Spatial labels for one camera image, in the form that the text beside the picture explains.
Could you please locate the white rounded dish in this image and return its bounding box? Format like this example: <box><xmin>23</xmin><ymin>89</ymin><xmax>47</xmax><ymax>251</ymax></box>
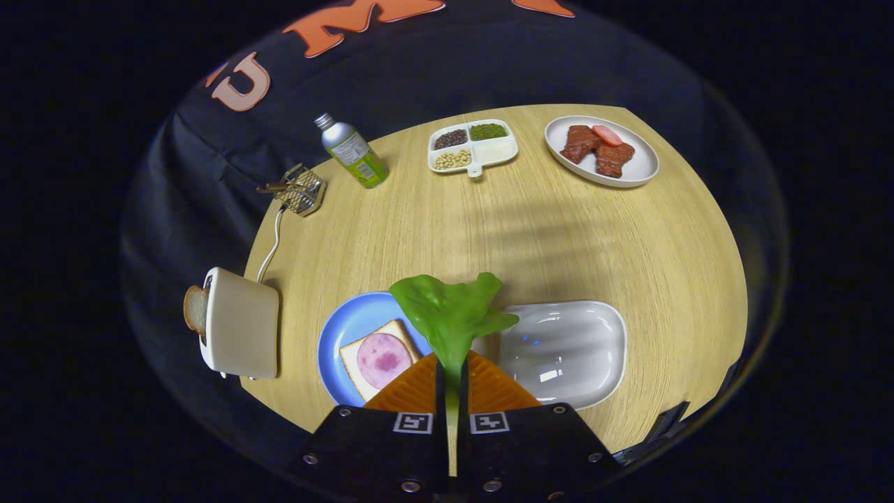
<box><xmin>497</xmin><ymin>300</ymin><xmax>628</xmax><ymax>411</ymax></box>

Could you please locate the small metal wire basket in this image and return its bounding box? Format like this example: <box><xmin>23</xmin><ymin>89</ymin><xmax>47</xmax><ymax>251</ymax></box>
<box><xmin>256</xmin><ymin>163</ymin><xmax>328</xmax><ymax>217</ymax></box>

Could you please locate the cream toaster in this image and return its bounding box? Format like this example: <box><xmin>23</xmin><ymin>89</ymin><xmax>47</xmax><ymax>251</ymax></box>
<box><xmin>200</xmin><ymin>267</ymin><xmax>280</xmax><ymax>380</ymax></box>

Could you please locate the green lettuce leaf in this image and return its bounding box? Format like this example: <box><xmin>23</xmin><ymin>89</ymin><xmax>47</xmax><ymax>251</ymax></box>
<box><xmin>389</xmin><ymin>272</ymin><xmax>519</xmax><ymax>427</ymax></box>

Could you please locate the silver bottle green label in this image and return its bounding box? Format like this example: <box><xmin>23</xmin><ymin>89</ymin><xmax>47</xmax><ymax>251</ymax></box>
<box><xmin>314</xmin><ymin>113</ymin><xmax>390</xmax><ymax>190</ymax></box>

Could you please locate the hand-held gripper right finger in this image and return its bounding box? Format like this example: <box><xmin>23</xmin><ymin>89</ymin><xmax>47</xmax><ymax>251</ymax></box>
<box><xmin>457</xmin><ymin>349</ymin><xmax>620</xmax><ymax>500</ymax></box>

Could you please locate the white toaster cable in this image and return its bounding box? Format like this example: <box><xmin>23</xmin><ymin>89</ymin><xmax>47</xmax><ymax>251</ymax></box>
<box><xmin>257</xmin><ymin>205</ymin><xmax>287</xmax><ymax>284</ymax></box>

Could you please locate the pink ham slice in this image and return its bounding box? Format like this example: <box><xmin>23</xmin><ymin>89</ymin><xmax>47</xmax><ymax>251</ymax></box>
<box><xmin>357</xmin><ymin>333</ymin><xmax>413</xmax><ymax>390</ymax></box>

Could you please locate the brown meat piece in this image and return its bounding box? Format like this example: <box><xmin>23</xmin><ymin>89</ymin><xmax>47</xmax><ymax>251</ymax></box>
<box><xmin>595</xmin><ymin>142</ymin><xmax>636</xmax><ymax>178</ymax></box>
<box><xmin>560</xmin><ymin>125</ymin><xmax>601</xmax><ymax>164</ymax></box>

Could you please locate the white oval meat plate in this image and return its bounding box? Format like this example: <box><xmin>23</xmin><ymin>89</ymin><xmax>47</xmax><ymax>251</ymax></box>
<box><xmin>544</xmin><ymin>115</ymin><xmax>660</xmax><ymax>188</ymax></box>

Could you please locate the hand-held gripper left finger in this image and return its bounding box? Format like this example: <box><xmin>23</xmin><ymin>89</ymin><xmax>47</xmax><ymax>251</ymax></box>
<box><xmin>290</xmin><ymin>353</ymin><xmax>448</xmax><ymax>498</ymax></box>

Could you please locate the white divided snack tray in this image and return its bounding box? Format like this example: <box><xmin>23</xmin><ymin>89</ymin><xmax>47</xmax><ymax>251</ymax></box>
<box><xmin>427</xmin><ymin>120</ymin><xmax>520</xmax><ymax>178</ymax></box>

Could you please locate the toasted bread slice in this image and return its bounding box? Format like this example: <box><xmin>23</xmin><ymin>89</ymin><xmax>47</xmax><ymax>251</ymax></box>
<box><xmin>184</xmin><ymin>284</ymin><xmax>209</xmax><ymax>335</ymax></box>

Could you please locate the blue round plate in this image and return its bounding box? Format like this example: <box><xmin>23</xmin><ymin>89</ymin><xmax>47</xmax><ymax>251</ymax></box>
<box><xmin>318</xmin><ymin>291</ymin><xmax>434</xmax><ymax>407</ymax></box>

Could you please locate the white bread slice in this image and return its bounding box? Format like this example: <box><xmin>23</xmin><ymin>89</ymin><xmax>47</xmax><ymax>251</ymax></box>
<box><xmin>339</xmin><ymin>320</ymin><xmax>423</xmax><ymax>402</ymax></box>

